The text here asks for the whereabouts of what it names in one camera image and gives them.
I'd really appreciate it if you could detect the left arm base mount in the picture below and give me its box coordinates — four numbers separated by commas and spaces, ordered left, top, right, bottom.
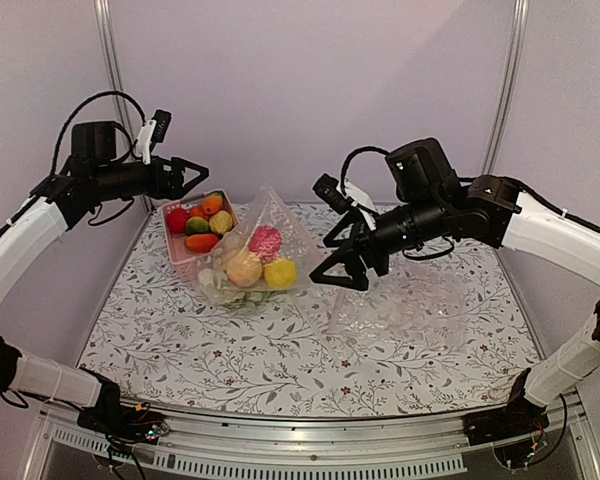
77, 396, 170, 445

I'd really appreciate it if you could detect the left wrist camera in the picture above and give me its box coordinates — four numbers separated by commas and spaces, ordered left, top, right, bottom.
132, 109, 172, 165

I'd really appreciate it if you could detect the yellow plush lemon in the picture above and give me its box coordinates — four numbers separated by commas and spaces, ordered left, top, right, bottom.
263, 258, 298, 289

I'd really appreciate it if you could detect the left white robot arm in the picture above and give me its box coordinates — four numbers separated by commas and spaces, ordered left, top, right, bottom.
0, 90, 209, 434

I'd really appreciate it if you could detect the floral tablecloth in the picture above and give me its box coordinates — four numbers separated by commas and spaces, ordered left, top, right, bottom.
79, 213, 539, 417

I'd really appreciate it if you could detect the green plush mango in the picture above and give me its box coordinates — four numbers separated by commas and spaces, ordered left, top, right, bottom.
185, 217, 211, 236

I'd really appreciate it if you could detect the front aluminium rail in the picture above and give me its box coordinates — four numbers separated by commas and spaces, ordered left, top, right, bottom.
25, 393, 600, 479

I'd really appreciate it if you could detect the pink dotted zip bag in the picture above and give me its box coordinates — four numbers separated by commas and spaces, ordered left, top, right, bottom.
187, 186, 323, 307

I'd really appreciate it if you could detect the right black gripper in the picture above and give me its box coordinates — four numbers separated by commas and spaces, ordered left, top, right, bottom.
309, 192, 448, 291

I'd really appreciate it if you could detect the green plush pepper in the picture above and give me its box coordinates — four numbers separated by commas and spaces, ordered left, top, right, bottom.
227, 291, 272, 309

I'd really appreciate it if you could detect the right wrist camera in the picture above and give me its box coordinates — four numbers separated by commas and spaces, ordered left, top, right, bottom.
312, 174, 379, 224

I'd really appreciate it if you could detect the orange plush carrot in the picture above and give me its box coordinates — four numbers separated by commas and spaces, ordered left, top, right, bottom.
189, 193, 224, 220

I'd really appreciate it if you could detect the right aluminium frame post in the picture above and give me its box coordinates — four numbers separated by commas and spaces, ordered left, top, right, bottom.
482, 0, 530, 174

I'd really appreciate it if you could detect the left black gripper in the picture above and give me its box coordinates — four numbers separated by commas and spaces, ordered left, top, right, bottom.
92, 154, 209, 201

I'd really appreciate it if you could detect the red plush tomato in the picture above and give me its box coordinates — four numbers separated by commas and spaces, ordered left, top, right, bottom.
249, 226, 282, 264

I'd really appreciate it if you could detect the aluminium frame post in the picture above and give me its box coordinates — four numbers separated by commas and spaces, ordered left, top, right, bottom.
482, 0, 530, 174
93, 0, 132, 130

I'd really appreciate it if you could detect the yellow knitted ball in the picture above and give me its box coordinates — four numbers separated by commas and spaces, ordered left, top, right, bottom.
208, 210, 234, 236

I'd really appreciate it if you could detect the left aluminium frame post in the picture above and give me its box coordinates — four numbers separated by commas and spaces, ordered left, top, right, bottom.
93, 0, 132, 130

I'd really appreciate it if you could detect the white plush cauliflower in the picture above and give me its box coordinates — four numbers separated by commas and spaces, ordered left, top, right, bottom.
197, 268, 228, 291

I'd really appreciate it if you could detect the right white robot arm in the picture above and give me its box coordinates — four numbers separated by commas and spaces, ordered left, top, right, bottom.
310, 138, 600, 436

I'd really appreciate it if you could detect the pink plastic basket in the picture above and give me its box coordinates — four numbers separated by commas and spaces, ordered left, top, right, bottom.
160, 190, 238, 280

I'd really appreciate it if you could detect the crinkled clear zip bag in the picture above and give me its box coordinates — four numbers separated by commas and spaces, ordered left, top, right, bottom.
327, 255, 468, 352

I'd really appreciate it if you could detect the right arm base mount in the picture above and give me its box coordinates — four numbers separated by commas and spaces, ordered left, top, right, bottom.
462, 390, 549, 446

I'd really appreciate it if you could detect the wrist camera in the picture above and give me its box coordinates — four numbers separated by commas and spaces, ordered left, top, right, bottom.
312, 174, 379, 224
132, 109, 172, 165

